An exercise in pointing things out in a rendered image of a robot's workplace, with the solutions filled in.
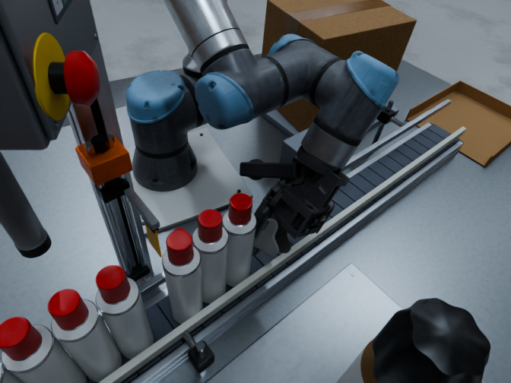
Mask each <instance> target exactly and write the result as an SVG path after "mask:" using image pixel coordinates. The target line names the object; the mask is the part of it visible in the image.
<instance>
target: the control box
mask: <svg viewBox="0 0 511 383"><path fill-rule="evenodd" d="M97 42H98V35H97V32H96V28H95V24H94V19H93V15H92V11H91V8H90V2H89V0H72V2H71V4H70V5H69V6H68V8H67V10H66V12H65V13H64V15H63V16H62V18H61V20H60V22H59V23H58V24H56V23H55V20H54V17H53V15H52V10H51V8H50V5H49V0H0V150H44V149H46V148H47V147H48V146H49V142H50V141H54V140H56V139H57V137H58V135H59V132H60V130H61V128H62V125H63V123H64V121H65V117H66V116H67V114H68V111H69V109H70V106H71V104H72V101H71V100H70V98H69V95H68V94H55V93H53V92H52V89H51V87H50V85H49V79H48V68H49V64H50V63H51V62H65V57H66V55H67V54H68V53H69V52H70V51H73V50H74V51H85V52H86V53H87V54H88V55H89V56H90V57H91V56H92V55H93V52H94V49H95V47H96V45H97Z"/></svg>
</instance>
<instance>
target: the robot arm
mask: <svg viewBox="0 0 511 383"><path fill-rule="evenodd" d="M163 1H164V3H165V5H166V7H167V9H168V11H169V12H170V14H171V16H172V18H173V20H174V22H175V24H176V26H177V28H178V30H179V32H180V34H181V36H182V38H183V39H184V41H185V43H186V45H187V47H188V51H189V52H188V54H187V55H186V56H185V57H184V59H183V60H182V66H183V74H181V75H178V74H177V73H176V72H173V71H168V70H162V71H160V70H154V71H149V72H146V73H144V74H141V75H139V76H138V77H137V78H135V79H134V80H133V81H132V82H131V83H130V85H129V88H128V89H127V91H126V102H127V107H126V109H127V113H128V116H129V118H130V122H131V127H132V133H133V137H134V141H135V152H134V156H133V160H132V171H133V175H134V177H135V180H136V181H137V182H138V184H140V185H141V186H143V187H145V188H147V189H150V190H152V191H156V192H169V191H173V190H177V189H179V188H182V187H184V186H185V185H187V184H189V183H190V182H191V181H192V180H193V179H194V177H195V175H196V173H197V159H196V156H195V154H194V152H193V150H192V148H191V146H190V144H189V142H188V131H190V130H192V129H194V128H197V127H199V126H202V125H205V124H207V123H208V124H209V125H210V126H212V127H213V128H216V129H219V130H225V129H228V128H232V127H235V126H237V125H241V124H246V123H248V122H251V121H252V120H253V119H254V118H257V117H259V116H262V115H264V114H266V113H268V112H271V111H273V110H275V109H278V108H281V107H282V106H286V105H287V104H289V103H292V102H294V101H297V100H299V99H302V98H304V99H305V100H307V101H309V102H310V103H312V104H313V105H314V106H316V107H318V108H320V110H319V112H318V114H317V115H316V117H315V119H314V121H313V123H312V124H311V126H310V127H309V129H308V131H307V133H306V134H305V136H304V138H303V140H302V141H301V144H302V145H301V146H300V148H299V150H298V151H297V153H296V155H297V157H298V158H299V160H300V161H301V162H303V163H264V162H263V161H262V160H259V159H254V160H250V161H249V162H242V163H240V175H241V176H247V177H249V178H250V179H252V180H260V179H263V178H278V179H280V181H278V183H276V184H274V185H273V186H272V187H271V189H270V190H269V191H268V193H267V194H266V196H265V197H264V198H263V200H262V203H261V204H260V205H259V207H258V208H257V210H256V212H255V213H254V215H255V217H256V220H257V224H256V228H255V238H254V244H253V250H252V256H255V255H257V254H258V253H259V252H260V251H263V252H264V253H266V254H268V255H270V256H271V257H276V256H277V255H278V253H279V252H282V253H284V254H286V253H288V252H289V251H290V250H291V243H290V240H289V239H288V237H287V233H289V234H290V235H291V236H292V237H293V238H294V239H296V238H297V237H301V236H306V235H309V234H313V233H318V232H319V231H320V230H321V228H322V226H323V225H324V223H325V222H326V221H327V219H328V218H329V216H330V214H331V213H332V211H333V210H334V206H335V202H334V201H333V203H334V204H333V207H332V206H331V205H329V202H330V201H332V198H333V197H334V195H335V193H336V192H337V190H338V189H339V188H340V186H346V184H347V183H348V181H349V180H350V178H349V177H347V176H346V175H345V174H344V173H342V172H341V169H342V168H344V167H345V166H346V164H347V163H348V161H349V159H350V158H351V156H352V155H353V153H354V151H355V150H356V149H357V147H358V145H359V144H360V142H361V141H362V140H363V138H364V136H365V135H366V133H367V132H368V131H369V129H370V127H371V126H372V124H373V123H374V122H375V120H376V118H377V117H378V115H379V114H380V113H381V111H382V109H385V107H386V103H387V101H388V99H389V98H390V96H391V95H392V92H393V91H394V89H395V88H396V86H397V84H398V82H399V76H398V73H397V71H395V70H394V69H392V68H390V67H389V66H388V65H385V64H383V63H382V62H380V61H378V60H377V59H375V58H373V57H371V56H369V55H367V54H365V53H363V52H361V51H356V52H354V53H353V54H352V56H351V57H350V58H349V59H348V60H347V61H346V60H343V59H340V58H339V57H337V56H336V55H334V54H332V53H330V52H328V51H327V50H325V49H323V48H321V47H320V46H317V45H316V44H315V43H314V42H313V41H312V40H308V39H306V38H302V37H301V36H298V35H296V34H287V35H284V36H282V37H281V38H280V39H279V41H277V42H276V43H274V45H273V46H272V47H271V49H270V51H269V54H268V55H267V56H264V57H261V58H258V59H255V58H254V56H253V54H252V52H251V51H250V49H249V46H248V44H247V42H246V40H245V38H244V36H243V34H242V32H241V30H240V28H239V26H238V24H237V22H236V20H235V18H234V16H233V14H232V12H231V10H230V8H229V6H228V4H227V0H163Z"/></svg>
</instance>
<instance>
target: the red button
mask: <svg viewBox="0 0 511 383"><path fill-rule="evenodd" d="M48 79H49V85H50V87H51V89H52V92H53V93H55V94H68V95H69V98H70V100H71V101H72V102H73V104H75V105H77V106H91V105H92V104H93V102H94V101H95V100H96V98H98V96H99V94H100V74H99V70H98V67H97V64H96V62H95V61H94V60H93V59H92V58H91V57H90V56H89V55H88V54H87V53H86V52H85V51H74V50H73V51H70V52H69V53H68V54H67V55H66V57H65V62H51V63H50V64H49V68H48Z"/></svg>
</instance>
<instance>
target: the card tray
mask: <svg viewBox="0 0 511 383"><path fill-rule="evenodd" d="M447 99H449V100H451V103H450V104H449V105H448V106H447V107H445V108H444V109H442V110H440V111H439V112H437V113H436V114H434V115H432V116H431V117H430V118H428V119H426V120H424V121H423V122H421V123H420V124H418V125H416V126H417V127H418V128H421V127H422V126H424V125H426V124H427V123H428V122H430V123H432V124H435V125H437V126H439V127H441V128H442V129H444V130H446V131H447V132H449V133H451V134H453V133H454V132H456V131H457V130H459V129H460V128H461V127H465V128H466V130H465V132H464V134H463V135H462V136H460V137H459V138H460V141H463V142H464V144H463V145H462V147H461V148H460V150H459V152H460V153H461V154H464V155H465V156H467V157H468V158H470V159H471V160H473V161H475V162H476V163H478V164H480V165H482V166H483V167H486V166H487V165H488V164H489V163H491V162H492V161H493V160H494V159H495V158H497V157H498V156H499V155H500V154H501V153H502V152H504V151H505V149H507V148H508V147H509V146H510V145H511V105H509V104H507V103H505V102H503V101H501V100H498V99H497V98H495V97H492V96H491V95H489V94H487V93H485V92H483V91H481V90H479V89H477V88H475V87H473V86H471V85H469V84H466V83H465V82H463V81H458V82H456V83H454V84H453V85H451V86H449V87H447V88H446V89H444V90H442V91H440V92H439V93H437V94H435V95H433V96H432V97H430V98H429V99H427V100H425V101H423V102H422V103H419V104H418V105H416V106H414V107H413V108H411V109H410V111H409V113H408V115H407V117H406V120H407V121H409V122H410V121H412V120H413V119H416V118H417V117H418V116H420V115H422V114H423V113H425V112H426V111H428V110H430V109H432V108H433V107H435V106H437V105H438V104H440V103H441V102H443V101H445V100H447Z"/></svg>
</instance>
